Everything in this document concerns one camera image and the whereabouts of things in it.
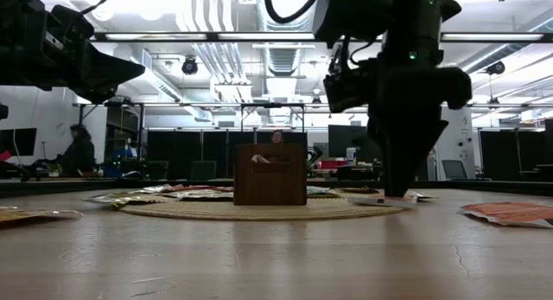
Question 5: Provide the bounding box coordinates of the grey office chair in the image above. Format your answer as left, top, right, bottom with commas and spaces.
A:
441, 159, 470, 181

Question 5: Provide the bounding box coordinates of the black room divider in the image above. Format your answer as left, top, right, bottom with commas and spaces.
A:
146, 130, 308, 181
479, 129, 553, 182

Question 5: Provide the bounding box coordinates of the green tea packet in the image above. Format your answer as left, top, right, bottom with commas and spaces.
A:
405, 190, 438, 201

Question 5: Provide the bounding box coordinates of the white square column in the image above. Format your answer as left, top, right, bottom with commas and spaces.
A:
431, 105, 476, 181

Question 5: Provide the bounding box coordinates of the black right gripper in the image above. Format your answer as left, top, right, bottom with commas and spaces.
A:
366, 66, 473, 196

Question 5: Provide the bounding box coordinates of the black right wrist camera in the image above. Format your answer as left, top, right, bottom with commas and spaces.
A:
322, 57, 378, 115

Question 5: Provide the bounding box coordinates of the black aluminium table frame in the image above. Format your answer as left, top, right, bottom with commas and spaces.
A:
0, 177, 553, 198

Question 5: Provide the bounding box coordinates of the black background metal frame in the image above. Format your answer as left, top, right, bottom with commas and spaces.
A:
71, 100, 553, 180

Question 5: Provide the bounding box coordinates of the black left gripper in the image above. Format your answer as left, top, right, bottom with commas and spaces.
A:
0, 0, 146, 105

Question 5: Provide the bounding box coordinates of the snack packets left of mat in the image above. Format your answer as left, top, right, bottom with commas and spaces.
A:
86, 191, 168, 202
110, 196, 179, 208

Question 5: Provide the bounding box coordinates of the brown wooden tea box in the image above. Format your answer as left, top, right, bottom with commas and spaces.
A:
232, 143, 308, 207

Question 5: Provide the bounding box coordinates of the round woven placemat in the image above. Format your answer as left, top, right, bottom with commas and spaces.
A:
118, 190, 408, 222

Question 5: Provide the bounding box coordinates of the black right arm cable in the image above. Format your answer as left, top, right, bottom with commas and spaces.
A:
264, 0, 323, 25

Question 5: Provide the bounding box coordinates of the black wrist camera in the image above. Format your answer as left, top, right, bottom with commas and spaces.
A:
322, 57, 378, 115
50, 4, 95, 41

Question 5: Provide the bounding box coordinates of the small black monitor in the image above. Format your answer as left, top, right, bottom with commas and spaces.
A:
0, 126, 38, 157

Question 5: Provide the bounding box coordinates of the black left camera cable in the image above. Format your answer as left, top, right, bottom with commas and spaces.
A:
79, 0, 117, 16

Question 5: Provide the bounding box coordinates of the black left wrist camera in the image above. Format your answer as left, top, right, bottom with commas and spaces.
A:
50, 4, 95, 41

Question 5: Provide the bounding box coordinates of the black beam with light strips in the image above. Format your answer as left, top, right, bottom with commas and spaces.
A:
88, 30, 553, 43

